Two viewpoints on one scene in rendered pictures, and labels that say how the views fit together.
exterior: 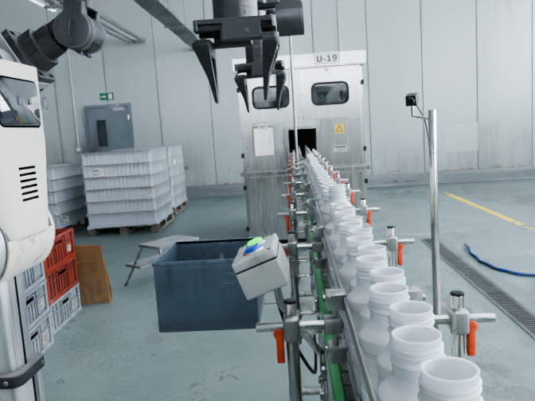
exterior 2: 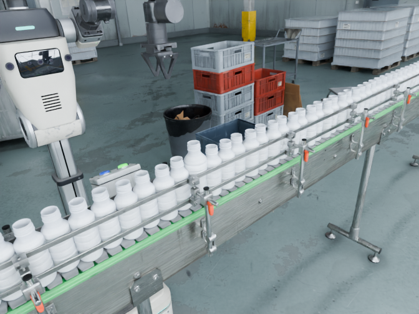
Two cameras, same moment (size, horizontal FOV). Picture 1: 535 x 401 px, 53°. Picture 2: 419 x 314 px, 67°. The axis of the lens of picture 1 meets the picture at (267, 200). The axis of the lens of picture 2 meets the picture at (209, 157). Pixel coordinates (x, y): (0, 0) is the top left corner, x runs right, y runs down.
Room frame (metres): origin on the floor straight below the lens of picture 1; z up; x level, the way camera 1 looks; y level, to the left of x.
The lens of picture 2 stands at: (0.60, -0.80, 1.57)
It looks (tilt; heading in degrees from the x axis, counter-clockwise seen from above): 27 degrees down; 48
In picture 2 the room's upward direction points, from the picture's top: 3 degrees counter-clockwise
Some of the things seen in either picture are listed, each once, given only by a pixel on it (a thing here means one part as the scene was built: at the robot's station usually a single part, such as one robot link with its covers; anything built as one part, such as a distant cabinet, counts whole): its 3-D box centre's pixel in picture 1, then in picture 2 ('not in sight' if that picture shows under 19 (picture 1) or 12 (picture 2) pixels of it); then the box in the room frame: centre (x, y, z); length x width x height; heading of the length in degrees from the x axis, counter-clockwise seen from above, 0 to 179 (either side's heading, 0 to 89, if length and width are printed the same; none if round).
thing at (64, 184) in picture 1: (44, 199); (315, 39); (8.21, 3.44, 0.50); 1.23 x 1.05 x 1.00; 175
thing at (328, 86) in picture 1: (302, 151); not in sight; (6.53, -0.47, 1.05); 1.60 x 1.40 x 2.10; 177
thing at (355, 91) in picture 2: not in sight; (353, 105); (2.07, -0.21, 1.08); 0.06 x 0.06 x 0.17
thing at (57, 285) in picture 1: (37, 280); (259, 98); (3.85, 1.75, 0.33); 0.61 x 0.41 x 0.22; 0
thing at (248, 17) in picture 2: not in sight; (248, 29); (9.18, 6.40, 0.55); 0.40 x 0.40 x 1.10; 87
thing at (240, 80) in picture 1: (253, 90); (156, 61); (1.15, 0.01, 1.41); 0.07 x 0.07 x 0.09; 86
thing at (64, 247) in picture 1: (33, 251); (259, 82); (3.86, 1.75, 0.55); 0.61 x 0.41 x 0.22; 0
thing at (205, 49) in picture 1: (224, 65); not in sight; (0.70, 0.04, 1.41); 0.07 x 0.07 x 0.09; 87
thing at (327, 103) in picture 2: not in sight; (325, 118); (1.84, -0.20, 1.08); 0.06 x 0.06 x 0.17
